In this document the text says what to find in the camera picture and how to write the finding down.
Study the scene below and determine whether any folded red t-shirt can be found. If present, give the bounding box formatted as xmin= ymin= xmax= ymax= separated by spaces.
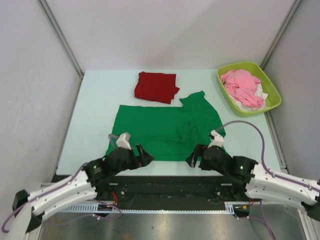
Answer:
xmin=134 ymin=71 xmax=180 ymax=104

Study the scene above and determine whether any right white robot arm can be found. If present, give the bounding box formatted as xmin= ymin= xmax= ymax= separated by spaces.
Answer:
xmin=185 ymin=144 xmax=320 ymax=221

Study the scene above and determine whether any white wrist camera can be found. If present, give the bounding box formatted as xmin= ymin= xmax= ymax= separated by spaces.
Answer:
xmin=208 ymin=130 xmax=224 ymax=148
xmin=116 ymin=132 xmax=132 ymax=150

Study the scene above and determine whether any left aluminium corner post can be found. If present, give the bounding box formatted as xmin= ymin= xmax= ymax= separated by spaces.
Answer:
xmin=36 ymin=0 xmax=85 ymax=78

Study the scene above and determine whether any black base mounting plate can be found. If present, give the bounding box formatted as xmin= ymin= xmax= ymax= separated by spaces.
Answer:
xmin=51 ymin=174 xmax=261 ymax=211

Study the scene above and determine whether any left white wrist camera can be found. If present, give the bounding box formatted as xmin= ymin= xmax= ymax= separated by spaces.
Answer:
xmin=116 ymin=132 xmax=132 ymax=150

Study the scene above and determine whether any slotted cable duct rail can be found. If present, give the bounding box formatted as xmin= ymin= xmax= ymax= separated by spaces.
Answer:
xmin=60 ymin=202 xmax=253 ymax=215

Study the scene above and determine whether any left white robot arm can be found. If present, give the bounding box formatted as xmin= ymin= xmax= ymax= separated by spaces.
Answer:
xmin=12 ymin=143 xmax=154 ymax=234

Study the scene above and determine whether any aluminium corner post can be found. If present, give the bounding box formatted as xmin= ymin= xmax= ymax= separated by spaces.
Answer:
xmin=36 ymin=0 xmax=85 ymax=78
xmin=260 ymin=0 xmax=304 ymax=70

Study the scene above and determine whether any lime green plastic basket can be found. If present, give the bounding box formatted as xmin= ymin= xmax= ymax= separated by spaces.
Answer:
xmin=216 ymin=61 xmax=282 ymax=117

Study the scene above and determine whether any green t-shirt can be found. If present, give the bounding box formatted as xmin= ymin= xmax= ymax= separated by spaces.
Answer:
xmin=112 ymin=91 xmax=223 ymax=162

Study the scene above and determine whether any white t-shirt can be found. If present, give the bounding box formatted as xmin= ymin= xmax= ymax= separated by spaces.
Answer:
xmin=234 ymin=83 xmax=268 ymax=112

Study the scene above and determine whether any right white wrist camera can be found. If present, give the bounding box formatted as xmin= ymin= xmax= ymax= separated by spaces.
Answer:
xmin=208 ymin=130 xmax=224 ymax=148

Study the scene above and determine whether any right aluminium corner post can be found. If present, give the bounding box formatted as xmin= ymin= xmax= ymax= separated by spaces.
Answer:
xmin=260 ymin=0 xmax=304 ymax=70

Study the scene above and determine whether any pink t-shirt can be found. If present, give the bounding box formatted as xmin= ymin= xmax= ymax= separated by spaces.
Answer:
xmin=220 ymin=69 xmax=262 ymax=103

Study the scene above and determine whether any aluminium frame rail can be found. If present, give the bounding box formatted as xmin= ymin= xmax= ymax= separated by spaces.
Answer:
xmin=29 ymin=201 xmax=320 ymax=240

